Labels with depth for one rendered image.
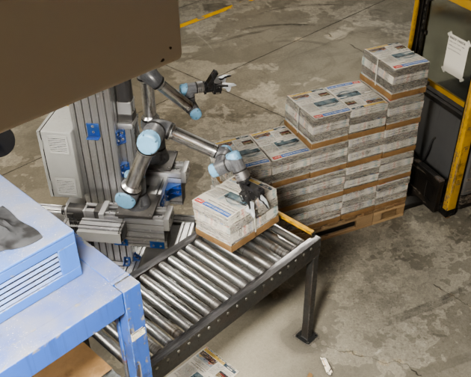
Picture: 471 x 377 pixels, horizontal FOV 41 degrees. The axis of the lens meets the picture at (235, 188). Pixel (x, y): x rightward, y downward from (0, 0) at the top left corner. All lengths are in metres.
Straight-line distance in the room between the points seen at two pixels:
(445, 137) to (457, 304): 1.36
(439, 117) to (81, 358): 3.31
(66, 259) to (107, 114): 1.59
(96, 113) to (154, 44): 3.15
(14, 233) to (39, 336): 0.35
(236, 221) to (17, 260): 1.50
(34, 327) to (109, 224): 1.72
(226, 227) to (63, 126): 1.17
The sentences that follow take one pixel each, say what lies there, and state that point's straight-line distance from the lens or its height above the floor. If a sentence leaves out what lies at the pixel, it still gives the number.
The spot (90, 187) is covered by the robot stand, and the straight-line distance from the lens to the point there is 4.01.
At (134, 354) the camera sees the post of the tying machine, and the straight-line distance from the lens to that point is 2.45.
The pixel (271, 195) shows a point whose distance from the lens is 3.48.
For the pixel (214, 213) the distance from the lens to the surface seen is 3.34.
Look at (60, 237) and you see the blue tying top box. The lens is 2.17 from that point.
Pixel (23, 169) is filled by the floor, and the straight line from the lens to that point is 5.86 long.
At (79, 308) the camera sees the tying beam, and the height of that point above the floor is 1.55.
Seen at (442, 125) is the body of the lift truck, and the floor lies 0.61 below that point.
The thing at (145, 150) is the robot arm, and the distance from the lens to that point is 3.32.
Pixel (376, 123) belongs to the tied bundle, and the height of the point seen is 0.91.
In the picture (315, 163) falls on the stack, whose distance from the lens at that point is 4.32.
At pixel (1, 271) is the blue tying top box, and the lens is 2.11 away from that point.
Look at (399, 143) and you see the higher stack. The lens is 4.67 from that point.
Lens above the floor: 3.09
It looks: 36 degrees down
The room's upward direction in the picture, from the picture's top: 1 degrees counter-clockwise
